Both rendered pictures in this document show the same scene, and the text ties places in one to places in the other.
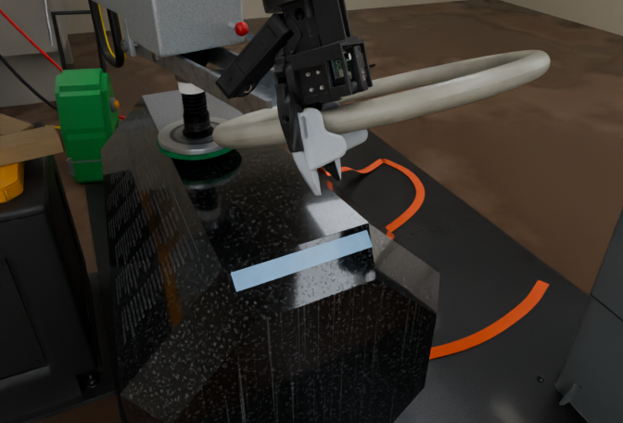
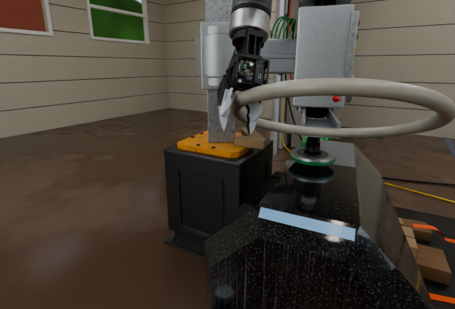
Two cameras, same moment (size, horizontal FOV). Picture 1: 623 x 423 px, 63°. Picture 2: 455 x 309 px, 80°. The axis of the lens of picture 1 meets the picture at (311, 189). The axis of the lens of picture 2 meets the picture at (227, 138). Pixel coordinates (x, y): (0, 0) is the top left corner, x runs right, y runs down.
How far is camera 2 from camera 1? 51 cm
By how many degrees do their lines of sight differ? 51
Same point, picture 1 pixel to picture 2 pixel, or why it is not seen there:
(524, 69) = (355, 81)
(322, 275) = (309, 236)
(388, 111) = (256, 91)
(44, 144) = (256, 142)
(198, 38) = (314, 100)
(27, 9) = not seen: hidden behind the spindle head
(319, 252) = (314, 223)
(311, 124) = (228, 94)
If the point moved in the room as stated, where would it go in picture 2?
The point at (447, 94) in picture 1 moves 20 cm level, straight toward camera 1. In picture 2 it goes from (284, 85) to (170, 88)
